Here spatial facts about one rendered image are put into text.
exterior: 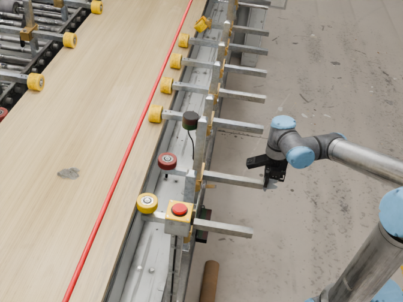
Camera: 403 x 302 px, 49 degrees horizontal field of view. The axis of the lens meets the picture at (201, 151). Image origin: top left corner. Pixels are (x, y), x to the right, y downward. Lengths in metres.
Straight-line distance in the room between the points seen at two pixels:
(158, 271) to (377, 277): 0.87
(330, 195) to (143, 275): 1.75
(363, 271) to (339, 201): 1.87
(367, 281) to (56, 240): 1.00
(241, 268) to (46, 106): 1.39
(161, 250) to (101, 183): 0.39
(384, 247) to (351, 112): 2.92
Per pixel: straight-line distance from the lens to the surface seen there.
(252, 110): 3.82
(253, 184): 1.89
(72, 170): 1.84
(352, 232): 3.06
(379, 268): 1.33
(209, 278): 2.50
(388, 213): 1.19
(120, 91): 2.28
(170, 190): 2.14
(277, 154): 1.74
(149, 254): 1.90
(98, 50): 2.64
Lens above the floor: 2.16
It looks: 41 degrees down
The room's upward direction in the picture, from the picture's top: 7 degrees clockwise
